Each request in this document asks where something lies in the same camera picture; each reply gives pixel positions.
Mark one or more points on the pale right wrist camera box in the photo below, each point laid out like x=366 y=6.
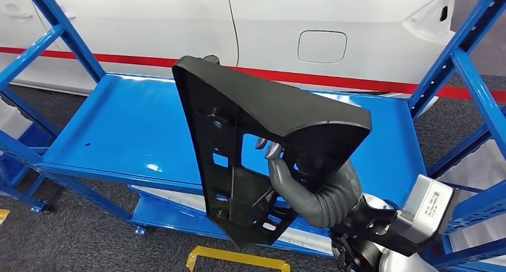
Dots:
x=423 y=207

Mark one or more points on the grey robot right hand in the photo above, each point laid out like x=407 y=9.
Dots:
x=284 y=183

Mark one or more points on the black barrier post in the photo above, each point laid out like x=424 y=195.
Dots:
x=211 y=59

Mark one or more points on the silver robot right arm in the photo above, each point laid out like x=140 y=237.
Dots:
x=340 y=207

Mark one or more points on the black plastic car trim panel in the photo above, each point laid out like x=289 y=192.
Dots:
x=276 y=104

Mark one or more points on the white car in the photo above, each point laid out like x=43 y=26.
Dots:
x=158 y=21

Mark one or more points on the red barrier belt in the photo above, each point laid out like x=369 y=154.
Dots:
x=118 y=59

